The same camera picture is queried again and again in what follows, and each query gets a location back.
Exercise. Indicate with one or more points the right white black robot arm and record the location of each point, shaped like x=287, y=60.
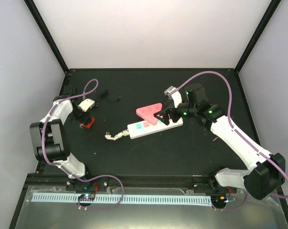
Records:
x=264, y=170

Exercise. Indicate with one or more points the red cube plug adapter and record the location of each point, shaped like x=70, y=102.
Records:
x=87, y=123

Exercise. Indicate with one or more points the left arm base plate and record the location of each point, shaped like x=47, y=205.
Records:
x=87, y=190

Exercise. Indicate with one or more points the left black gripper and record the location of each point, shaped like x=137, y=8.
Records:
x=85, y=119

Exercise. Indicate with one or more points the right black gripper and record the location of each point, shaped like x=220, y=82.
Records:
x=166, y=120

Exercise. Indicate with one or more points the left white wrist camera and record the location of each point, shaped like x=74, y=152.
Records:
x=86, y=104

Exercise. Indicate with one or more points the black frame post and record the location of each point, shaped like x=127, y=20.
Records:
x=269, y=12
x=46, y=33

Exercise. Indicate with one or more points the white slotted cable duct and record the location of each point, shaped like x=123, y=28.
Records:
x=121, y=199

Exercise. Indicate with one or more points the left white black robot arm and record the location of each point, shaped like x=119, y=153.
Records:
x=49, y=138

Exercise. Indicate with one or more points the left black frame post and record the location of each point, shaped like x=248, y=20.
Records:
x=46, y=33

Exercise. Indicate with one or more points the white power strip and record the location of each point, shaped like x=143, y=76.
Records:
x=143, y=128

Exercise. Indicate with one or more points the pink triangular plug adapter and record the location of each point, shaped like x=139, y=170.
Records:
x=147, y=113

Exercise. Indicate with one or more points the black plug with thin cable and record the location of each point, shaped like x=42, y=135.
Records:
x=105, y=95

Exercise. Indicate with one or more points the right black frame post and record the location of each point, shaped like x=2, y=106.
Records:
x=269, y=12

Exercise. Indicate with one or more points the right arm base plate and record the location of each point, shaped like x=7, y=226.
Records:
x=208, y=184

